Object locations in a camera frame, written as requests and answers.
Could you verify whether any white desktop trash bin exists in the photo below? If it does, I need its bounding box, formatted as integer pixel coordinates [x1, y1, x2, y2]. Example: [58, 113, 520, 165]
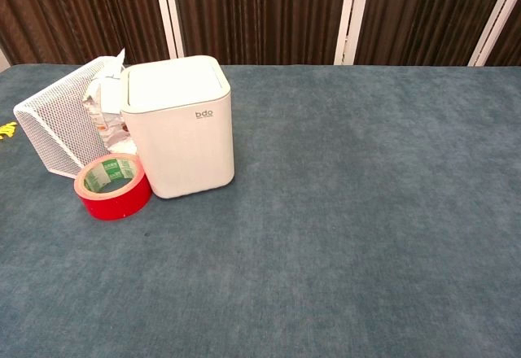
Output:
[120, 55, 236, 200]

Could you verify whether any blue felt table cloth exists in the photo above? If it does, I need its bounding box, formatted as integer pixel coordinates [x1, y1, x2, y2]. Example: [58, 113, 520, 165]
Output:
[0, 63, 521, 358]

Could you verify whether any red adhesive tape roll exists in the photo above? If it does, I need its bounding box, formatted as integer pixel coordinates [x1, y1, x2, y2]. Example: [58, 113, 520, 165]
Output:
[72, 152, 153, 221]

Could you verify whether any brown pleated curtain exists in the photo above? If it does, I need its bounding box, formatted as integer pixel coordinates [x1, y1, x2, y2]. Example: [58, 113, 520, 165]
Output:
[0, 0, 521, 68]

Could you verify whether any crumpled white paper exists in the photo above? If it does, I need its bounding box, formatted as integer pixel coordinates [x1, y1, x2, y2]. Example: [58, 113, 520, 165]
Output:
[82, 47, 139, 158]

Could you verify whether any yellow black striped object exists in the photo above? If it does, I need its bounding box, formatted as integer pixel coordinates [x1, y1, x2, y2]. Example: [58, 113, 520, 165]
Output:
[0, 120, 19, 142]

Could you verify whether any white screen frame post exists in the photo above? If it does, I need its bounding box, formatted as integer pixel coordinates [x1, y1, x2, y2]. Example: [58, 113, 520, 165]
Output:
[151, 0, 186, 60]
[333, 0, 371, 66]
[467, 0, 521, 68]

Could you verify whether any white wire mesh basket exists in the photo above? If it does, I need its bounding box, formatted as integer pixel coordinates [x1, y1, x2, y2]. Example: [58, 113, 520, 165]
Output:
[12, 55, 128, 180]

